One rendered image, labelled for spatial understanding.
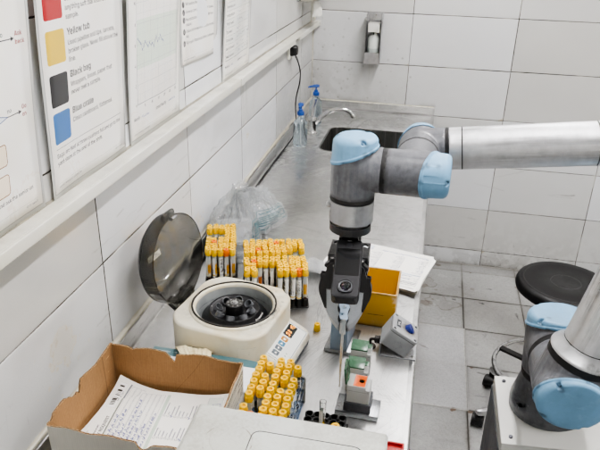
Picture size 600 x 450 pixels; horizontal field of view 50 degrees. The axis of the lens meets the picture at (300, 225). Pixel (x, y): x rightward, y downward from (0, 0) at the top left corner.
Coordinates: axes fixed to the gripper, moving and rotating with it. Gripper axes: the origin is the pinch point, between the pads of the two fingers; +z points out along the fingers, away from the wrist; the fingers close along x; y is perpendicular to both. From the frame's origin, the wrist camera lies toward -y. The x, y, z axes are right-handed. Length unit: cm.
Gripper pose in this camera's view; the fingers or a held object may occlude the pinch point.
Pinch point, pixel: (343, 326)
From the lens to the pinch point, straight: 117.9
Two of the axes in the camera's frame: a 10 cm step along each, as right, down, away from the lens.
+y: 1.9, -4.1, 8.9
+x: -9.8, -1.0, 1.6
